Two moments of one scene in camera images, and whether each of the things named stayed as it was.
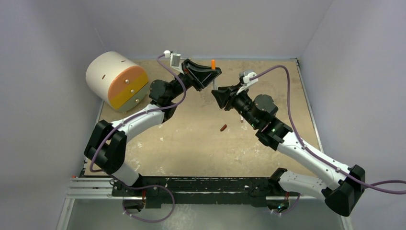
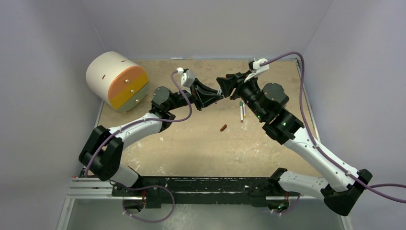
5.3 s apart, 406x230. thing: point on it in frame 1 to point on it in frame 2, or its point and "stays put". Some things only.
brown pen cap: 223,127 stays put
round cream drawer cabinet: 116,81 stays put
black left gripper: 198,76 to 201,99
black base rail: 154,191 stays put
